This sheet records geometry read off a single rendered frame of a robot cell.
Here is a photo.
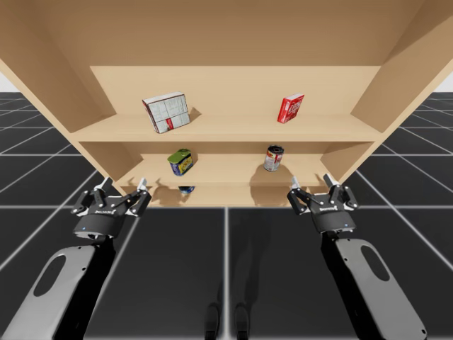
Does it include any pale wooden shelf unit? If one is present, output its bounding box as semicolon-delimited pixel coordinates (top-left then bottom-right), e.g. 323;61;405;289
0;0;453;208

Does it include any red and white carton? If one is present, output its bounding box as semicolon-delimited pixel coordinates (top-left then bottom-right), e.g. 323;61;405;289
142;91;191;135

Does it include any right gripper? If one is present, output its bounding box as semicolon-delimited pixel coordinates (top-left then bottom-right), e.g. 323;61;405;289
286;172;357;235

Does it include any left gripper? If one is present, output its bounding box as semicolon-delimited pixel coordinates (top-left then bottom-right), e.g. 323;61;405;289
70;176;150;240

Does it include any red and white can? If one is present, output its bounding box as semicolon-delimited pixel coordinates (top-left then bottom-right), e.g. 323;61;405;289
263;144;285;173

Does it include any green and blue rectangular can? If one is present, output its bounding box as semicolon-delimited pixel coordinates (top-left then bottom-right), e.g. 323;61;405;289
166;148;195;177

